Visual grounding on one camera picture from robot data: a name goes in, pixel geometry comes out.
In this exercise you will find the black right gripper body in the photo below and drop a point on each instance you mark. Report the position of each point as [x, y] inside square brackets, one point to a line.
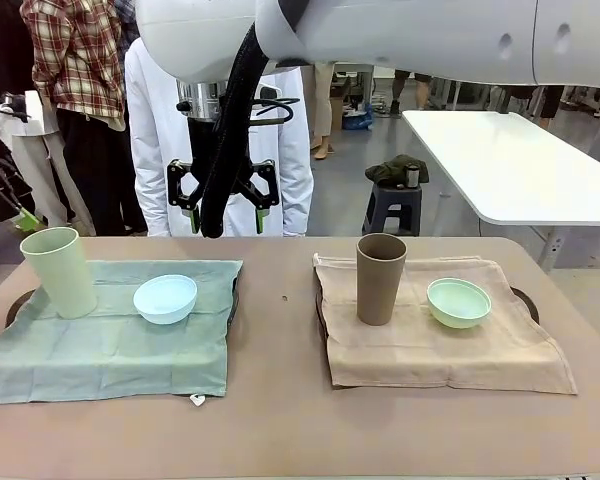
[201, 142]

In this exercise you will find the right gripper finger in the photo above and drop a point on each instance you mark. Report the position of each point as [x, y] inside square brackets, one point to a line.
[261, 222]
[195, 222]

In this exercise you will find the tall light green cup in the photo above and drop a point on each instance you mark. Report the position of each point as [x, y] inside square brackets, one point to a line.
[62, 275]

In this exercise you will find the light blue bowl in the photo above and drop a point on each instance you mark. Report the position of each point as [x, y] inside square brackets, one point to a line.
[165, 302]

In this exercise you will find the tall brown cup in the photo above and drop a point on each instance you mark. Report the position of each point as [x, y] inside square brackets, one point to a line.
[380, 285]

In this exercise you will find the green cloth mat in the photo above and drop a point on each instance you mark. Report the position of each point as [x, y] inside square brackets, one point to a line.
[105, 360]

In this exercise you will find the mint green bowl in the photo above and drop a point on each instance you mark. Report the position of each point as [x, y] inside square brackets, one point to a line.
[457, 307]

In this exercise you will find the beige cloth mat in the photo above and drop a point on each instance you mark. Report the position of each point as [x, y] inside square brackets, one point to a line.
[430, 355]

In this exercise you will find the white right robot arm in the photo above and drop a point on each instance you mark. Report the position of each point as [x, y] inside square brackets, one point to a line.
[405, 35]

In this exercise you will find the dark brown serving tray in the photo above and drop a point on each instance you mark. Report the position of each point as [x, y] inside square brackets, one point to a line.
[19, 307]

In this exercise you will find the person in white lab coat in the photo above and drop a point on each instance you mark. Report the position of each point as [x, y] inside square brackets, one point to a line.
[150, 150]

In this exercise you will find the person in beige trousers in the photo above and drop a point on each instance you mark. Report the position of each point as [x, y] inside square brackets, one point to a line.
[322, 110]

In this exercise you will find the dark plastic stool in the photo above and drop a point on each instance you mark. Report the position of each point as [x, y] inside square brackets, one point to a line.
[392, 200]

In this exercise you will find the person in plaid shirt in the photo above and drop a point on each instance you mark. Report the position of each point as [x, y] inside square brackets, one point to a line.
[75, 60]

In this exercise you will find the person in dark top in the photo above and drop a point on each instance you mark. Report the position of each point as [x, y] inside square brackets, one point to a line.
[0, 35]

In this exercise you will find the dark green cloth bundle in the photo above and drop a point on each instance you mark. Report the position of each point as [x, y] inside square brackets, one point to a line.
[387, 172]

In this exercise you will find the blue bag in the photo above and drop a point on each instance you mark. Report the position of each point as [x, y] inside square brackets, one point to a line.
[359, 119]

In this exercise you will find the small metal can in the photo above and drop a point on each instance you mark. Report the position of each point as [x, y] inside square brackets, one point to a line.
[412, 175]

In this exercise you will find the person in dark shorts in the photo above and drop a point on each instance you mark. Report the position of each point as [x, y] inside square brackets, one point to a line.
[550, 102]
[410, 85]

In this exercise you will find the white table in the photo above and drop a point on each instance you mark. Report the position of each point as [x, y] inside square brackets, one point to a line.
[505, 160]

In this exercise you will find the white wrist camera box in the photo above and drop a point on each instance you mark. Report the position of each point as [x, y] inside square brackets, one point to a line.
[269, 92]

